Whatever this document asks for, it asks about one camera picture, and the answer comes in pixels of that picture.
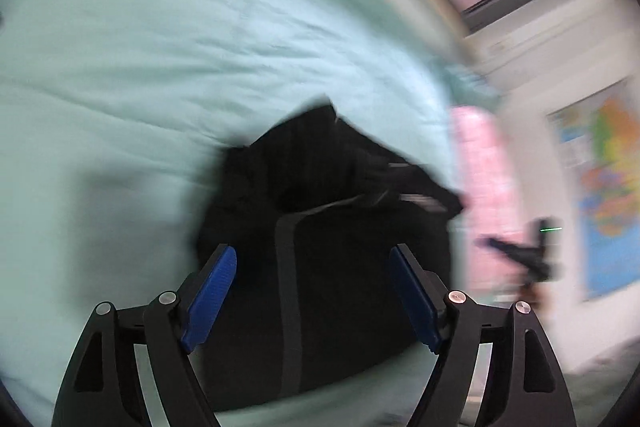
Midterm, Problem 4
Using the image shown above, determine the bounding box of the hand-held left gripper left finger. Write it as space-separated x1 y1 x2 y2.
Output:
51 244 238 427

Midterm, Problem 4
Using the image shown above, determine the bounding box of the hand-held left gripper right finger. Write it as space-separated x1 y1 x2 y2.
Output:
389 243 576 427

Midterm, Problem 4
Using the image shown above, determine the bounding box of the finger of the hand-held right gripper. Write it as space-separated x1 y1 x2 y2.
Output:
475 234 531 264

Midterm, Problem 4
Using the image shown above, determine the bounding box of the black hooded jacket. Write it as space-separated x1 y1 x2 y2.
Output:
192 94 468 413

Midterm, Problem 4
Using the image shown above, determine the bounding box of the pink patterned pillow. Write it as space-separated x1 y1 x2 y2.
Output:
450 104 526 298

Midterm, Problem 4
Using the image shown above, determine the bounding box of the teal pillow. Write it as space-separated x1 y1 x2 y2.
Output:
445 62 501 108

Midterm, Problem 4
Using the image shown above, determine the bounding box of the teal quilt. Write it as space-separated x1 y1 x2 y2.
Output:
0 0 501 427

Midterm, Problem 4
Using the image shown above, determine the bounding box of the colourful wall map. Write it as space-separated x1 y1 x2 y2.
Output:
547 79 640 303

